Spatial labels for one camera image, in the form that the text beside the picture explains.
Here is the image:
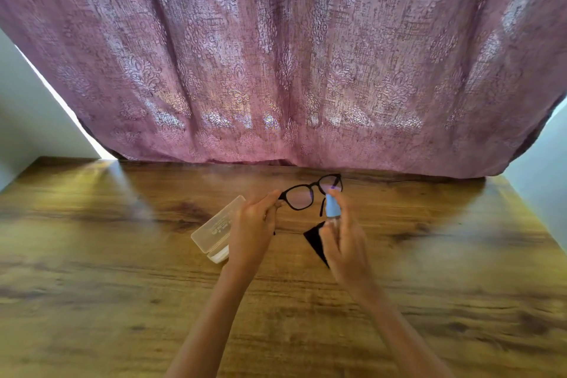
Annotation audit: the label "person's left hand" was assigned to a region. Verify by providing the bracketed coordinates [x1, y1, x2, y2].
[227, 189, 284, 271]

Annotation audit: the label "person's right hand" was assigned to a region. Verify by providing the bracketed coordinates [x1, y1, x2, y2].
[318, 188, 374, 299]

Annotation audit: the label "small blue spray bottle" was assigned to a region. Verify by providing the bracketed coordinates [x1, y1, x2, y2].
[325, 186, 342, 219]

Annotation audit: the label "black framed eyeglasses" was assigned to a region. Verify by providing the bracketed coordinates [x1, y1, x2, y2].
[278, 173, 343, 217]

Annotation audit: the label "person's left forearm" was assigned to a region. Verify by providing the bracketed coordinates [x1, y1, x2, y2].
[165, 260, 260, 378]

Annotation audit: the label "person's right forearm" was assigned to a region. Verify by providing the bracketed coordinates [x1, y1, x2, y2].
[352, 280, 457, 378]

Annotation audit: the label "black cleaning cloth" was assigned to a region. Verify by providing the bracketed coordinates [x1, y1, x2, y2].
[303, 221, 330, 268]

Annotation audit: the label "clear plastic glasses case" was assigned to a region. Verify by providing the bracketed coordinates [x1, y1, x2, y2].
[191, 195, 246, 264]

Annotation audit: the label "purple patterned curtain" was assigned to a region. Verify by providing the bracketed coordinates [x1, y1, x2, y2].
[0, 0, 567, 179]

